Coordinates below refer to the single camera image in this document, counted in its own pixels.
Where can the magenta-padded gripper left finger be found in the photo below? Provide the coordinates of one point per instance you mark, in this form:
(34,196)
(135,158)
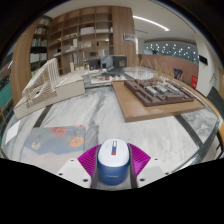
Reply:
(87,162)

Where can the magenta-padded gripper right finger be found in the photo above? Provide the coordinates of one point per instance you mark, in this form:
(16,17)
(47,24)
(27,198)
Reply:
(140,161)

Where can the white and blue computer mouse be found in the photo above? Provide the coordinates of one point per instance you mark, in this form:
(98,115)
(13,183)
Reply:
(113,166)

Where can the floral print mouse pad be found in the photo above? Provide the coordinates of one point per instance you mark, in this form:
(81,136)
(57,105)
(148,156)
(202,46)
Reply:
(50,145)

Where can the brown architectural model on board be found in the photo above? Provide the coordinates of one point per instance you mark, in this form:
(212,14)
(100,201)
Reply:
(146,106)

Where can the white architectural model on base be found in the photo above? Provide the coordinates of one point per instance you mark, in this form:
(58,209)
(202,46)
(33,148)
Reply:
(66,88)

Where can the white paper sheet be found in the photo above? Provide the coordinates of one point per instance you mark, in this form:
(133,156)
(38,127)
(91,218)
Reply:
(12,132)

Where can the flat white site model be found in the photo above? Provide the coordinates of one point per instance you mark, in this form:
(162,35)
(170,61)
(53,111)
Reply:
(106,79)

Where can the red standing sign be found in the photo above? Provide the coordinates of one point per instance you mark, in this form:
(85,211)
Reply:
(194,81)

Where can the dark grey building model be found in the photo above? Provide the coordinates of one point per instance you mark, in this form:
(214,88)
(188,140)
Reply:
(111,62)

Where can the bookshelf with green panels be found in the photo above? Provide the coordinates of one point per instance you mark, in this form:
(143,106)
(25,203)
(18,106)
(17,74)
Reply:
(5,95)

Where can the group of small ceiling lights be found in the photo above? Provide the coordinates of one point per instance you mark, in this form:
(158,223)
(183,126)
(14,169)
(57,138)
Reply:
(173,50)

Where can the white poster on shelf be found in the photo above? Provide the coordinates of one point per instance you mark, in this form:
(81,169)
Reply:
(129,37)

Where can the wooden shelf unit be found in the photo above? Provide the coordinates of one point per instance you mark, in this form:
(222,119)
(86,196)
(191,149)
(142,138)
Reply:
(93,33)

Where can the dark bookshelf with books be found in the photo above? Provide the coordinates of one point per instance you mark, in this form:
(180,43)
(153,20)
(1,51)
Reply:
(38,41)

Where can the long ceiling light strip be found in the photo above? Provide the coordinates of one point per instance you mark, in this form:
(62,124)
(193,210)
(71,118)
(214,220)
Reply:
(150,22)

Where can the black wall screen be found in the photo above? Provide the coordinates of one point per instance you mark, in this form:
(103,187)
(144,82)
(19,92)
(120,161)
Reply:
(203,60)

